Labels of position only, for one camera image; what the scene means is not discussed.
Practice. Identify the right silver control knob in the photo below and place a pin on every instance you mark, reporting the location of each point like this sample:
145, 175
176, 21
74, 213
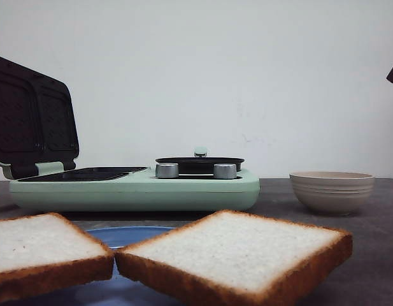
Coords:
225, 171

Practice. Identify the mint green breakfast maker base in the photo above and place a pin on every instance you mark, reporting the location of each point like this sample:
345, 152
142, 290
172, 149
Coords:
134, 189

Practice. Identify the breakfast maker hinged lid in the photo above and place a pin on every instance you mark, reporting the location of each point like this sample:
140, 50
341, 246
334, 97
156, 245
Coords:
37, 123

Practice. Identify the left silver control knob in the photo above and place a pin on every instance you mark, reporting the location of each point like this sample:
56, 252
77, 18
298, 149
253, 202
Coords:
167, 170

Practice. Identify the black round frying pan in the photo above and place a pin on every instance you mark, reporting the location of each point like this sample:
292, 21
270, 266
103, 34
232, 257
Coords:
200, 165

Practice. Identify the beige ribbed ceramic bowl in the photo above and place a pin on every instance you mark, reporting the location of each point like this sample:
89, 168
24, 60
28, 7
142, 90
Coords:
331, 192

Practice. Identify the blue ceramic plate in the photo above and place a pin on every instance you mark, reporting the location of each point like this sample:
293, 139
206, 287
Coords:
116, 291

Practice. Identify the silver control knob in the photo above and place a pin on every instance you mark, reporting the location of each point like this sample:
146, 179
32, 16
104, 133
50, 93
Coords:
167, 170
225, 171

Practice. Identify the white bread slice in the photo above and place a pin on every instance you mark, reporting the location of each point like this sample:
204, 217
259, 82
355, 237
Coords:
236, 258
46, 252

